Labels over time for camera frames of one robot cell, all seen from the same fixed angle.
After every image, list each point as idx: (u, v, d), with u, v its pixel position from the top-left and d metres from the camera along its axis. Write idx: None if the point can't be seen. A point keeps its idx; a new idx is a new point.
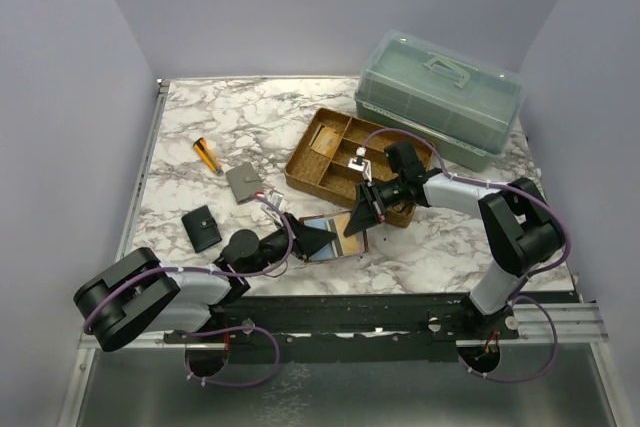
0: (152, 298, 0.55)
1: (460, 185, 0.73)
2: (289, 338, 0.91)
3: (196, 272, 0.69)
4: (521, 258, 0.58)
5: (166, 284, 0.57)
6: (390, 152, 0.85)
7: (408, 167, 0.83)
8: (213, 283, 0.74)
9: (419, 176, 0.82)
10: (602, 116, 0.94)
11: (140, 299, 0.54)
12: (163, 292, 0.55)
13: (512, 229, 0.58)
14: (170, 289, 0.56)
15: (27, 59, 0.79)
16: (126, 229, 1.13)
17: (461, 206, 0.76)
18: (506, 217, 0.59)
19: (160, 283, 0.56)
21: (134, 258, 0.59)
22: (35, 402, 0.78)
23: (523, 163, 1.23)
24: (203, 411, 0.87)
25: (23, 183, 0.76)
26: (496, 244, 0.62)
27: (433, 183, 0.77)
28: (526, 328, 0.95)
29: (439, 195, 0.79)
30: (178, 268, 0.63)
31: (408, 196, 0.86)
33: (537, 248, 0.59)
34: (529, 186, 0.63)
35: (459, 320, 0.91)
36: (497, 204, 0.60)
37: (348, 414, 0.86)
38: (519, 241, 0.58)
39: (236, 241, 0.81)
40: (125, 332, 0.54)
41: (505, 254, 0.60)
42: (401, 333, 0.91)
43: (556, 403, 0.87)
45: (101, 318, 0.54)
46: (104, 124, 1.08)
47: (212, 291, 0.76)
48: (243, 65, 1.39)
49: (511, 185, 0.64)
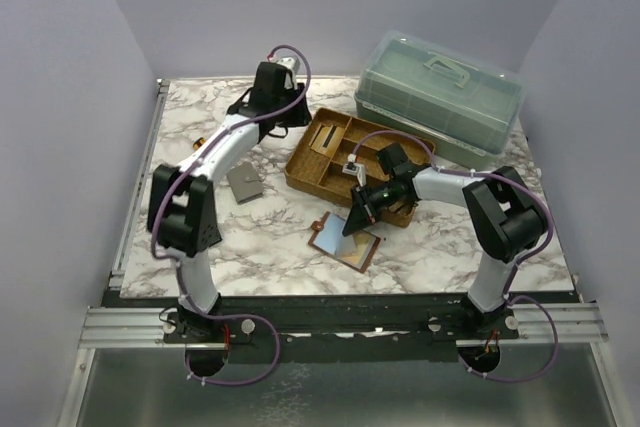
0: (199, 202, 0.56)
1: (448, 177, 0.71)
2: (289, 338, 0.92)
3: (218, 145, 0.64)
4: (505, 244, 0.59)
5: (200, 182, 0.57)
6: (381, 155, 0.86)
7: (398, 166, 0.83)
8: (243, 138, 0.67)
9: (409, 171, 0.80)
10: (603, 114, 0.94)
11: (193, 208, 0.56)
12: (202, 192, 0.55)
13: (495, 215, 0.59)
14: (207, 182, 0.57)
15: (30, 59, 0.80)
16: (126, 229, 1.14)
17: (450, 199, 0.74)
18: (488, 203, 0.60)
19: (194, 187, 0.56)
21: (157, 177, 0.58)
22: (36, 402, 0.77)
23: (523, 163, 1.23)
24: (202, 411, 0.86)
25: (23, 180, 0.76)
26: (481, 231, 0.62)
27: (422, 176, 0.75)
28: (527, 328, 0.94)
29: (429, 190, 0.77)
30: (199, 159, 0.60)
31: (399, 195, 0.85)
33: (521, 234, 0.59)
34: (513, 173, 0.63)
35: (459, 320, 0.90)
36: (480, 193, 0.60)
37: (349, 414, 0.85)
38: (502, 227, 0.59)
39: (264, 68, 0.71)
40: (201, 232, 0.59)
41: (490, 241, 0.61)
42: (401, 333, 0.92)
43: (558, 403, 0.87)
45: (171, 231, 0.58)
46: (104, 122, 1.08)
47: (246, 143, 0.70)
48: (242, 65, 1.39)
49: (495, 173, 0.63)
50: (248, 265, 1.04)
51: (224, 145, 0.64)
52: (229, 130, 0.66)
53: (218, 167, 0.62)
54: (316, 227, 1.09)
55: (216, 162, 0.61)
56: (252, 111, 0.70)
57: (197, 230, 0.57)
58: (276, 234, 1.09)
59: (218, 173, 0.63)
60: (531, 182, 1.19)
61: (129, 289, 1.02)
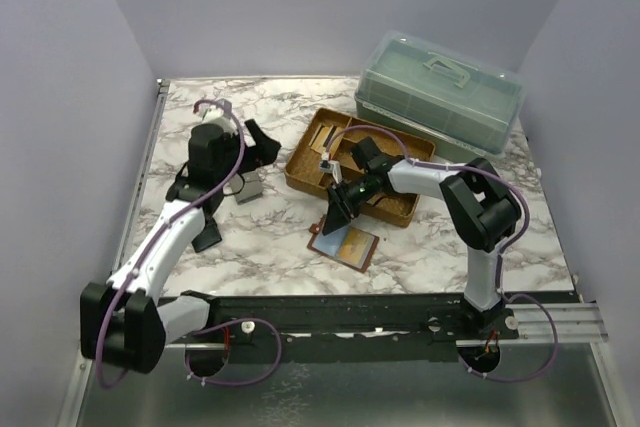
0: (139, 322, 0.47)
1: (423, 170, 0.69)
2: (289, 338, 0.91)
3: (156, 246, 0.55)
4: (483, 235, 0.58)
5: (138, 299, 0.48)
6: (355, 151, 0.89)
7: (372, 159, 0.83)
8: (186, 227, 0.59)
9: (383, 164, 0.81)
10: (603, 114, 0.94)
11: (133, 329, 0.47)
12: (139, 312, 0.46)
13: (471, 207, 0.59)
14: (146, 300, 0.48)
15: (30, 60, 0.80)
16: (126, 228, 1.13)
17: (426, 193, 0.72)
18: (463, 195, 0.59)
19: (131, 305, 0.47)
21: (86, 300, 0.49)
22: (36, 402, 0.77)
23: (524, 163, 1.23)
24: (203, 411, 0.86)
25: (23, 181, 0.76)
26: (458, 224, 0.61)
27: (397, 170, 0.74)
28: (526, 328, 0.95)
29: (405, 183, 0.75)
30: (134, 271, 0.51)
31: (376, 188, 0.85)
33: (498, 224, 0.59)
34: (486, 164, 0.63)
35: (459, 320, 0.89)
36: (456, 187, 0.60)
37: (349, 414, 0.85)
38: (479, 218, 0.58)
39: (197, 136, 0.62)
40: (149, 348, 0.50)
41: (468, 233, 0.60)
42: (400, 333, 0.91)
43: (558, 403, 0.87)
45: (113, 354, 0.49)
46: (104, 122, 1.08)
47: (191, 230, 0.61)
48: (242, 65, 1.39)
49: (468, 165, 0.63)
50: (248, 265, 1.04)
51: (163, 245, 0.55)
52: (169, 223, 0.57)
53: (159, 272, 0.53)
54: (314, 229, 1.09)
55: (155, 268, 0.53)
56: (195, 192, 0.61)
57: (143, 350, 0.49)
58: (276, 234, 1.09)
59: (161, 277, 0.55)
60: (531, 182, 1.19)
61: None
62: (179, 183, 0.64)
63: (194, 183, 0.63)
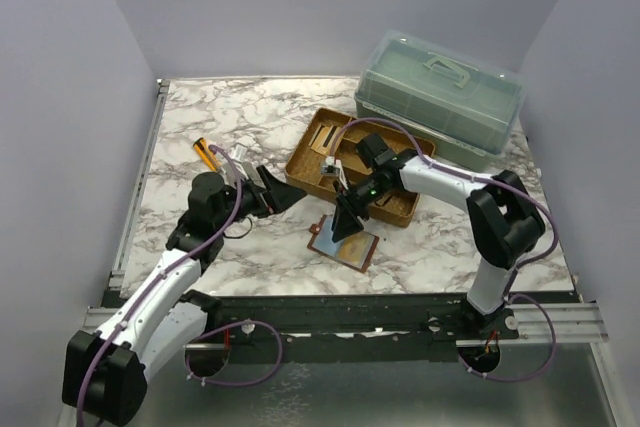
0: (120, 375, 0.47)
1: (439, 173, 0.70)
2: (289, 338, 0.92)
3: (147, 299, 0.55)
4: (508, 253, 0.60)
5: (122, 353, 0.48)
6: (360, 148, 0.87)
7: (380, 156, 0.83)
8: (180, 279, 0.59)
9: (392, 159, 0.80)
10: (603, 114, 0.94)
11: (113, 380, 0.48)
12: (122, 366, 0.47)
13: (500, 225, 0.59)
14: (129, 355, 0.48)
15: (30, 59, 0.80)
16: (126, 229, 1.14)
17: (438, 195, 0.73)
18: (493, 212, 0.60)
19: (114, 358, 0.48)
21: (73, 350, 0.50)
22: (35, 403, 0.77)
23: (523, 163, 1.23)
24: (202, 412, 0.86)
25: (23, 181, 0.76)
26: (482, 239, 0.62)
27: (411, 168, 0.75)
28: (526, 328, 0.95)
29: (417, 183, 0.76)
30: (123, 323, 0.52)
31: (384, 186, 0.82)
33: (522, 241, 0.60)
34: (513, 178, 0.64)
35: (459, 321, 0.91)
36: (484, 203, 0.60)
37: (349, 414, 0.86)
38: (507, 236, 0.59)
39: (199, 186, 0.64)
40: (127, 399, 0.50)
41: (491, 249, 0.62)
42: (401, 333, 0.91)
43: (558, 404, 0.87)
45: (93, 404, 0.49)
46: (104, 122, 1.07)
47: (187, 280, 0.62)
48: (242, 65, 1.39)
49: (495, 179, 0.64)
50: (248, 265, 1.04)
51: (155, 296, 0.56)
52: (164, 274, 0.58)
53: (148, 324, 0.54)
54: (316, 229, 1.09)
55: (144, 321, 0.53)
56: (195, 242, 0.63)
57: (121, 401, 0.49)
58: (276, 234, 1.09)
59: (150, 328, 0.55)
60: (531, 182, 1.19)
61: (129, 289, 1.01)
62: (179, 231, 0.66)
63: (195, 231, 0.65)
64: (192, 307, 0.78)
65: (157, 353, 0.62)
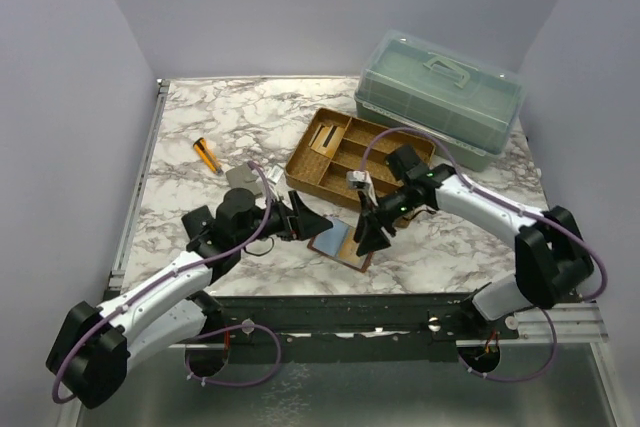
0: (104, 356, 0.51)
1: (482, 200, 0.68)
2: (289, 338, 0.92)
3: (154, 290, 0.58)
4: (554, 297, 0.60)
5: (114, 336, 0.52)
6: (391, 158, 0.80)
7: (412, 169, 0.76)
8: (191, 281, 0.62)
9: (426, 173, 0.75)
10: (603, 114, 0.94)
11: (96, 360, 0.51)
12: (110, 349, 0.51)
13: (549, 269, 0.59)
14: (120, 339, 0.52)
15: (29, 59, 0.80)
16: (126, 229, 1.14)
17: (476, 219, 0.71)
18: (542, 255, 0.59)
19: (105, 339, 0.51)
21: (72, 319, 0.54)
22: (35, 403, 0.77)
23: (524, 163, 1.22)
24: (203, 411, 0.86)
25: (23, 182, 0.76)
26: (527, 280, 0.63)
27: (447, 189, 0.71)
28: (527, 328, 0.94)
29: (451, 204, 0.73)
30: (123, 306, 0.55)
31: (415, 200, 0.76)
33: (568, 285, 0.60)
34: (566, 216, 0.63)
35: (458, 320, 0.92)
36: (535, 242, 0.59)
37: (349, 414, 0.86)
38: (554, 281, 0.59)
39: (231, 199, 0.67)
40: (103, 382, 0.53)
41: (535, 290, 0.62)
42: (401, 333, 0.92)
43: (558, 404, 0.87)
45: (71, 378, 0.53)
46: (104, 122, 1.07)
47: (196, 284, 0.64)
48: (242, 65, 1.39)
49: (546, 217, 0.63)
50: (248, 265, 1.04)
51: (161, 290, 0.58)
52: (176, 272, 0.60)
53: (146, 314, 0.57)
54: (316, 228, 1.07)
55: (144, 310, 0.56)
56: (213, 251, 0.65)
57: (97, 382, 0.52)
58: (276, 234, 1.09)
59: (146, 319, 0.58)
60: (531, 182, 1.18)
61: (129, 289, 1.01)
62: (202, 236, 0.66)
63: (216, 242, 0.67)
64: (192, 306, 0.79)
65: (146, 344, 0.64)
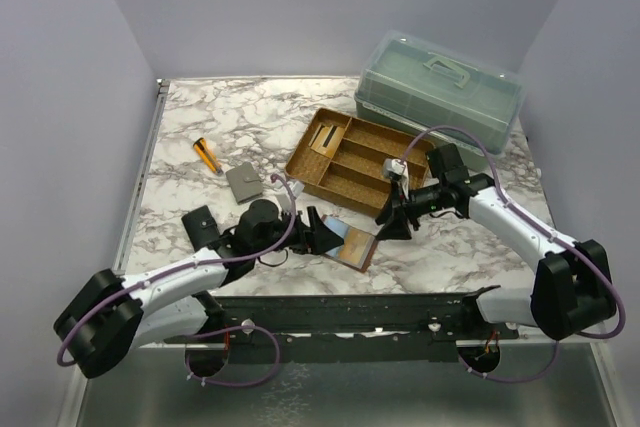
0: (116, 325, 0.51)
1: (515, 219, 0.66)
2: (289, 338, 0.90)
3: (174, 275, 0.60)
4: (566, 329, 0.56)
5: (130, 307, 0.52)
6: (433, 157, 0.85)
7: (451, 171, 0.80)
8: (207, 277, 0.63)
9: (461, 179, 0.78)
10: (602, 115, 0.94)
11: (107, 328, 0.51)
12: (124, 321, 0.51)
13: (567, 302, 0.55)
14: (136, 311, 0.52)
15: (29, 59, 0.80)
16: (126, 229, 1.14)
17: (504, 236, 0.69)
18: (563, 286, 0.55)
19: (122, 308, 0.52)
21: (96, 284, 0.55)
22: (34, 404, 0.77)
23: (524, 163, 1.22)
24: (202, 411, 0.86)
25: (24, 182, 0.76)
26: (542, 306, 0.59)
27: (482, 202, 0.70)
28: (527, 329, 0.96)
29: (483, 216, 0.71)
30: (145, 281, 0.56)
31: (449, 202, 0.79)
33: (585, 320, 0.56)
34: (598, 250, 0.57)
35: (459, 320, 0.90)
36: (559, 272, 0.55)
37: (349, 414, 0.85)
38: (570, 314, 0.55)
39: (256, 208, 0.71)
40: (105, 358, 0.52)
41: (548, 318, 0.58)
42: (401, 333, 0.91)
43: (558, 404, 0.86)
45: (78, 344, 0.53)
46: (104, 122, 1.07)
47: (209, 282, 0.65)
48: (242, 65, 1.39)
49: (577, 249, 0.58)
50: None
51: (181, 277, 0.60)
52: (196, 263, 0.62)
53: (162, 296, 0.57)
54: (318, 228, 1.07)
55: (162, 290, 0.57)
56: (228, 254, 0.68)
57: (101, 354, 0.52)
58: None
59: (160, 302, 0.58)
60: (531, 182, 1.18)
61: None
62: (223, 239, 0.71)
63: (233, 247, 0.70)
64: (196, 304, 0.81)
65: (151, 328, 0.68)
